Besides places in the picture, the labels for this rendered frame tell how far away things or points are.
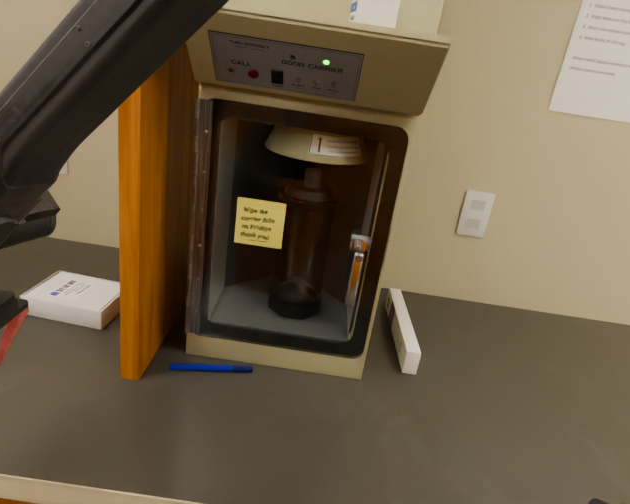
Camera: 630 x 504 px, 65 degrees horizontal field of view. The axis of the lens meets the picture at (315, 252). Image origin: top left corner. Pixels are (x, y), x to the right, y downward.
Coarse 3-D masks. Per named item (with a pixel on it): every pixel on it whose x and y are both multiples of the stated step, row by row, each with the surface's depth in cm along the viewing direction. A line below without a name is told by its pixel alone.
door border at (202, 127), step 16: (208, 112) 71; (208, 128) 72; (208, 144) 73; (208, 160) 73; (208, 176) 74; (192, 192) 75; (192, 224) 77; (192, 256) 80; (192, 272) 81; (192, 288) 82; (192, 304) 83; (192, 320) 84
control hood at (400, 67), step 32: (224, 32) 59; (256, 32) 59; (288, 32) 58; (320, 32) 57; (352, 32) 57; (384, 32) 56; (416, 32) 56; (192, 64) 65; (384, 64) 60; (416, 64) 60; (320, 96) 67; (384, 96) 66; (416, 96) 65
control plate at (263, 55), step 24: (216, 48) 62; (240, 48) 61; (264, 48) 61; (288, 48) 60; (312, 48) 60; (216, 72) 66; (240, 72) 65; (264, 72) 64; (288, 72) 64; (312, 72) 63; (336, 72) 63; (360, 72) 62; (336, 96) 67
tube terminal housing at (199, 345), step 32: (256, 0) 66; (288, 0) 66; (320, 0) 66; (416, 0) 65; (224, 96) 71; (256, 96) 71; (288, 96) 71; (192, 352) 88; (224, 352) 88; (256, 352) 87; (288, 352) 87
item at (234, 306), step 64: (256, 128) 71; (320, 128) 71; (384, 128) 70; (256, 192) 75; (320, 192) 74; (384, 192) 74; (256, 256) 79; (320, 256) 78; (256, 320) 84; (320, 320) 83
